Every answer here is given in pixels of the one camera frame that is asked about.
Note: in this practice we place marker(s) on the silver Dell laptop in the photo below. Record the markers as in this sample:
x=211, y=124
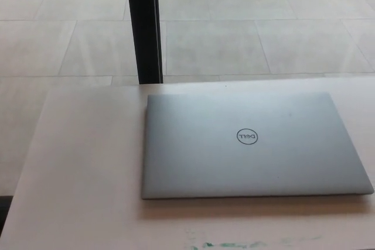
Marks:
x=249, y=156

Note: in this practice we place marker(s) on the black window frame post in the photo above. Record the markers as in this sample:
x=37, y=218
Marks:
x=143, y=27

